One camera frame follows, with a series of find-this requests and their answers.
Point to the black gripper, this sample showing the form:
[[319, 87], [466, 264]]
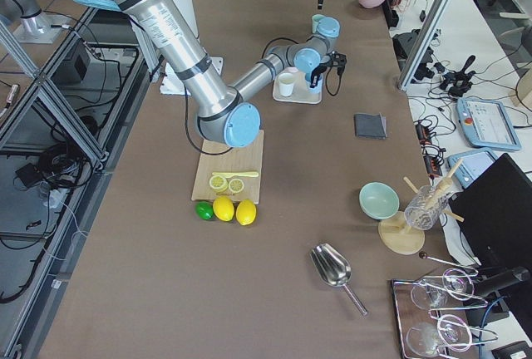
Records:
[[317, 73]]

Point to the green cup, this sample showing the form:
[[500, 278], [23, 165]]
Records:
[[316, 18]]

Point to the cream white cup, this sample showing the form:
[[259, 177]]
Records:
[[286, 82]]

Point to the blue cup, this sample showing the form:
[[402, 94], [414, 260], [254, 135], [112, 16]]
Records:
[[313, 84]]

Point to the pink cup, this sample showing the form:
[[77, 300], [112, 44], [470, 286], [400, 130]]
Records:
[[292, 70]]

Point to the cream rabbit tray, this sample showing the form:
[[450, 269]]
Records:
[[300, 92]]

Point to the wine glass rack tray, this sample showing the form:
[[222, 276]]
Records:
[[431, 315]]

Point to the grey folded cloth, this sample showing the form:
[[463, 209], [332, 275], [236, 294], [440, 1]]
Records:
[[370, 126]]

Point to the mint green bowl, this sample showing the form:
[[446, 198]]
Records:
[[378, 200]]

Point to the yellow plastic knife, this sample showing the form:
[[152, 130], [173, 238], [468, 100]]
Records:
[[250, 174]]

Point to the wooden cutting board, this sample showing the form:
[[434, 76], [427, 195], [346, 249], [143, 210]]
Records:
[[238, 160]]

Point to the lemon half slice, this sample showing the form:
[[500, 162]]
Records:
[[236, 186], [218, 183]]

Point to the blue teach pendant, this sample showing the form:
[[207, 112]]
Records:
[[485, 123]]

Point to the clear glass mug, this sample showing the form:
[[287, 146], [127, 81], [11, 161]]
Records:
[[424, 210]]

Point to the whole yellow lemon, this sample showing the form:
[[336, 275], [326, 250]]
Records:
[[223, 208], [246, 212]]

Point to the wooden mug tree stand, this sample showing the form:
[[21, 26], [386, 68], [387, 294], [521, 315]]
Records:
[[401, 238]]

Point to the green lime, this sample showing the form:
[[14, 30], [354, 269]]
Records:
[[204, 210]]

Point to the metal ice scoop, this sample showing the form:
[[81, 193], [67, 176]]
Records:
[[335, 271]]

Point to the black laptop monitor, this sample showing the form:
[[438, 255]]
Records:
[[497, 212]]

